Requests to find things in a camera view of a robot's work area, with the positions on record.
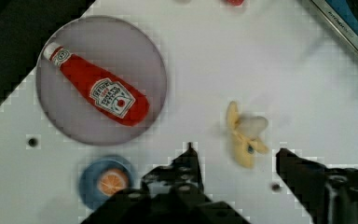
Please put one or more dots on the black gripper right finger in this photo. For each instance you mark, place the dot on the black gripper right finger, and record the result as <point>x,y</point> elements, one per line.
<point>329,195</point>

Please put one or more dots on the blue small bowl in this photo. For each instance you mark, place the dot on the blue small bowl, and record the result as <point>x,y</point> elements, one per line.
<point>87,184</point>

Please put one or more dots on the grey round plate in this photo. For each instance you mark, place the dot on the grey round plate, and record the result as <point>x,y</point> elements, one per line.
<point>118,47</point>

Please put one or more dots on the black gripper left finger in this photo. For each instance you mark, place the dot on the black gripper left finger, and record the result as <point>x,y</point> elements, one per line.
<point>169,194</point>

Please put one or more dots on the orange slice toy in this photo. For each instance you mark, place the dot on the orange slice toy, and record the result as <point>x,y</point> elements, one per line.
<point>112,181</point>

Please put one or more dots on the red ketchup bottle toy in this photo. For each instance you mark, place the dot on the red ketchup bottle toy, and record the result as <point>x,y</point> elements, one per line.
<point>106,92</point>

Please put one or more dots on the red strawberry toy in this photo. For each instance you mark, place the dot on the red strawberry toy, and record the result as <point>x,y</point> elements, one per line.
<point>235,3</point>

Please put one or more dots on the plush peeled banana toy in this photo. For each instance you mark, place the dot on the plush peeled banana toy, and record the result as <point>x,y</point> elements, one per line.
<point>245,134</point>

